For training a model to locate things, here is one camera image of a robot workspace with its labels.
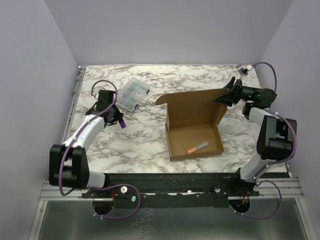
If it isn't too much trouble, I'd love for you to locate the purple black highlighter marker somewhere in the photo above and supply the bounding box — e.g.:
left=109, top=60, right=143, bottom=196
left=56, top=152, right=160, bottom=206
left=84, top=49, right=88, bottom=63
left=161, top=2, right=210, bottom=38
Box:
left=119, top=120, right=127, bottom=129

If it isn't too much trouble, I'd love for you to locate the brown cardboard box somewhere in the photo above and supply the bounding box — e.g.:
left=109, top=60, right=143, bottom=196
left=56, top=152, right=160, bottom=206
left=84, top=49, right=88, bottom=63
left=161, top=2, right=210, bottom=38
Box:
left=155, top=88, right=228, bottom=162

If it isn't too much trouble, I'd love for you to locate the orange capped marker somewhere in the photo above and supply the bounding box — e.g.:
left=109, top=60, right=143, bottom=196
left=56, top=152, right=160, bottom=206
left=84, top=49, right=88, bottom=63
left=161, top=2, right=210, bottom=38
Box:
left=187, top=141, right=209, bottom=155

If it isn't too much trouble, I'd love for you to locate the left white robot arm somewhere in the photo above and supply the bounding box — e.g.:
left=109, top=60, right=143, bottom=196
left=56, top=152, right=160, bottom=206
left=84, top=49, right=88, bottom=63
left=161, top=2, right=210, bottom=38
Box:
left=48, top=90, right=126, bottom=198

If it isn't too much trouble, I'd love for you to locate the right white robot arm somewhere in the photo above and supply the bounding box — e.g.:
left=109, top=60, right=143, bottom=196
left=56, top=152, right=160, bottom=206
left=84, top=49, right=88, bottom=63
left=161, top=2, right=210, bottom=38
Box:
left=213, top=76, right=297, bottom=196

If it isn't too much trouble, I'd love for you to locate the clear plastic screw organizer box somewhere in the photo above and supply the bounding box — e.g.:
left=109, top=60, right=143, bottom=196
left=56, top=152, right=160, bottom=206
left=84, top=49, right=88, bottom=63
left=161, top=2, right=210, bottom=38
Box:
left=115, top=77, right=151, bottom=112

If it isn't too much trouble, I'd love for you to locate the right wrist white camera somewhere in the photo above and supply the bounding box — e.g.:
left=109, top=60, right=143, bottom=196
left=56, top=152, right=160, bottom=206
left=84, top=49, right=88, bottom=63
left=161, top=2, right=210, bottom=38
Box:
left=235, top=64, right=253, bottom=76

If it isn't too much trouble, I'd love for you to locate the aluminium side rail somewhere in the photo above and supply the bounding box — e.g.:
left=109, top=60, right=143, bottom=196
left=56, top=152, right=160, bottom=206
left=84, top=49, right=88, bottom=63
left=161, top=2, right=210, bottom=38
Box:
left=55, top=65, right=87, bottom=146

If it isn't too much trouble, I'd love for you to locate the black metal base rail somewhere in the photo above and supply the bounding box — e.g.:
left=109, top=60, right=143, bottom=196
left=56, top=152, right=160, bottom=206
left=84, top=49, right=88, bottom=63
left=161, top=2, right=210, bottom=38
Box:
left=51, top=171, right=261, bottom=210

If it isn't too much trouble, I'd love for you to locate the aluminium front extrusion rail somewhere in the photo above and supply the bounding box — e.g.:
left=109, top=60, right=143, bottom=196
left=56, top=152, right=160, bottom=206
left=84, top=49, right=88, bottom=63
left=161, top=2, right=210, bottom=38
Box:
left=39, top=176, right=305, bottom=201

